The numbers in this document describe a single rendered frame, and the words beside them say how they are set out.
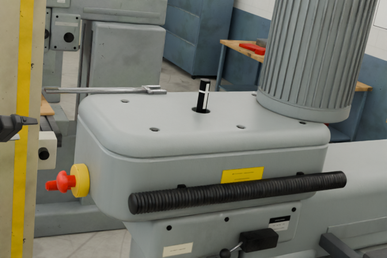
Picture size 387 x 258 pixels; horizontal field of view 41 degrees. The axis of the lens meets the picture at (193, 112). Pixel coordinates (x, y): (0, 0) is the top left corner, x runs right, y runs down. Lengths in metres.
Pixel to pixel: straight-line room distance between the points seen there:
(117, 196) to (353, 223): 0.59
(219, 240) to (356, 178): 0.37
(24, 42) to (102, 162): 1.82
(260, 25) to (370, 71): 2.29
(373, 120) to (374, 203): 5.10
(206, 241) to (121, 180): 0.23
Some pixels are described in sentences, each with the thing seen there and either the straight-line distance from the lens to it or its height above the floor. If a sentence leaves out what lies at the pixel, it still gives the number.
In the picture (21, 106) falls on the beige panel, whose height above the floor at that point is 1.28.
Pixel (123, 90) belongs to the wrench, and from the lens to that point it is 1.05.
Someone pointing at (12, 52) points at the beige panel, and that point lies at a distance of 2.67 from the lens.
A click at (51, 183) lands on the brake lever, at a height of 1.71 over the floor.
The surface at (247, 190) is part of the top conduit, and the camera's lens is 0.93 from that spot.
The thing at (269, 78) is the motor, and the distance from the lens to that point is 1.08.
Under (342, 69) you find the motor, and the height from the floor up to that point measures 2.00.
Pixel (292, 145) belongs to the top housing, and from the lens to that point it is 1.00.
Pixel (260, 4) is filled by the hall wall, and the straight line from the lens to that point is 8.12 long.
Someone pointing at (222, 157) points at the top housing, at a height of 1.85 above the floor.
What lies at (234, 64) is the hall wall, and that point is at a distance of 8.62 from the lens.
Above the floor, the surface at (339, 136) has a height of 0.23.
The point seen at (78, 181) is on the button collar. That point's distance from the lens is 0.95.
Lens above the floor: 2.21
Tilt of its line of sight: 19 degrees down
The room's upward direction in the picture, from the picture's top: 9 degrees clockwise
